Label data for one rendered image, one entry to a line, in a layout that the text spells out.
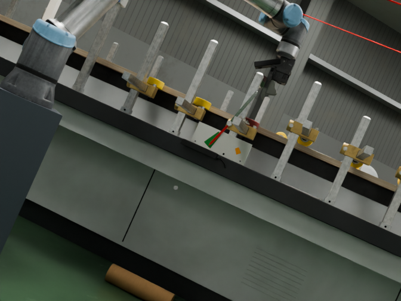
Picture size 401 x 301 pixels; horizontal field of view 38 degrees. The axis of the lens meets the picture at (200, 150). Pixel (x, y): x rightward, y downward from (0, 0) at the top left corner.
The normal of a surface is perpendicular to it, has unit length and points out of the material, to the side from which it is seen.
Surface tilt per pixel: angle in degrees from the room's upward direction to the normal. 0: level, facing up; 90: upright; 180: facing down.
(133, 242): 90
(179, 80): 90
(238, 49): 90
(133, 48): 90
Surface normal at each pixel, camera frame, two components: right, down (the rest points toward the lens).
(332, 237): -0.17, -0.07
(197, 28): 0.32, 0.15
